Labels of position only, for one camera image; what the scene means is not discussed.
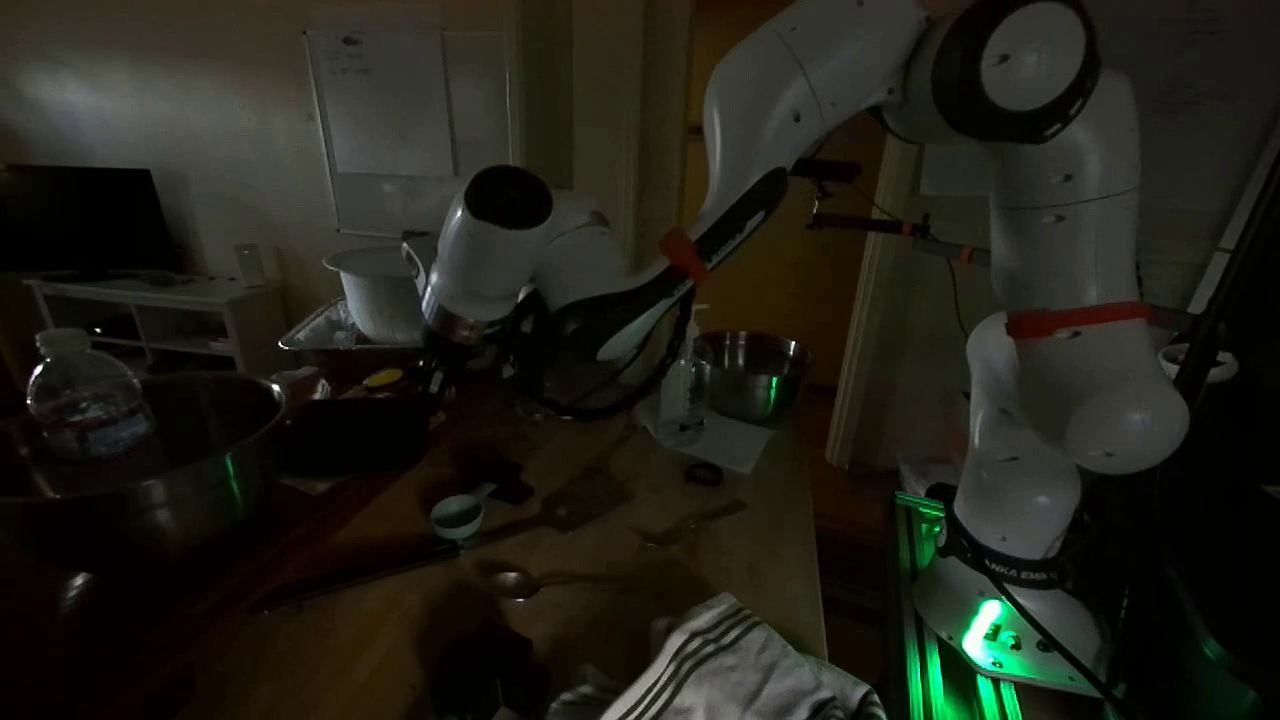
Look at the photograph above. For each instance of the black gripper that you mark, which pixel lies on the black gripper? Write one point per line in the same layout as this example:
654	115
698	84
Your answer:
483	345

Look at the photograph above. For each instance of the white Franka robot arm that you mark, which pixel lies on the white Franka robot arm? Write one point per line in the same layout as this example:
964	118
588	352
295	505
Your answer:
1054	265

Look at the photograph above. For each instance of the white pot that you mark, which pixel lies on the white pot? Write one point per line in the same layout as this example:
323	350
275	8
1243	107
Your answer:
381	287

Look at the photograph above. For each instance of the small teal measuring cup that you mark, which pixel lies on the small teal measuring cup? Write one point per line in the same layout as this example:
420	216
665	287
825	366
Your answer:
461	514

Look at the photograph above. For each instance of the metal baking tray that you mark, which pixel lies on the metal baking tray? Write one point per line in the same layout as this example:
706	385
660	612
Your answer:
323	340

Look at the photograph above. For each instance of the metal spatula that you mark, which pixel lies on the metal spatula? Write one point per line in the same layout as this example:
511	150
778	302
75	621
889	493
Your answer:
581	499

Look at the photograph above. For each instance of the metal spoon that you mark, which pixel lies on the metal spoon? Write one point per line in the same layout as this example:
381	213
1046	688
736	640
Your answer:
533	581

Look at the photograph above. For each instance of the small round black cap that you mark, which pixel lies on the small round black cap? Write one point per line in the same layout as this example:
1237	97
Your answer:
706	473

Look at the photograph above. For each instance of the white paper sheet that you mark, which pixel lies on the white paper sheet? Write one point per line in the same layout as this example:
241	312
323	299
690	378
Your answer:
725	441

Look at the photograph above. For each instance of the white tv stand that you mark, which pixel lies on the white tv stand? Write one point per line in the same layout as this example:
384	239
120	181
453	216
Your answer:
162	323

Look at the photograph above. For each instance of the small metal bowl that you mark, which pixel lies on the small metal bowl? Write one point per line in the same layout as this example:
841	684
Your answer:
749	373

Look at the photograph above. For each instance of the large metal bowl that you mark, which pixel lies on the large metal bowl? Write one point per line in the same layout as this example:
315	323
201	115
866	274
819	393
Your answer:
145	482

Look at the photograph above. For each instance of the wooden door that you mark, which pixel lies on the wooden door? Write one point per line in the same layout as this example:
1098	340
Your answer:
787	265

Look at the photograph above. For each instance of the black television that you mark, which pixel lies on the black television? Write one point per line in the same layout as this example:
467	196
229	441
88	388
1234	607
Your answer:
83	221

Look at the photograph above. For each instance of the white grey striped towel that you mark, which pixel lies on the white grey striped towel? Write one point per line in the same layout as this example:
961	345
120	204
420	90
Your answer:
735	664

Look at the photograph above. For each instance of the black stand pole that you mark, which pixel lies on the black stand pole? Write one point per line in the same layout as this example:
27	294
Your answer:
1223	294

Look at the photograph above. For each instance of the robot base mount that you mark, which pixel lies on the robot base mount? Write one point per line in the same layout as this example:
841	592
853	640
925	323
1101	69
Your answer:
1013	624

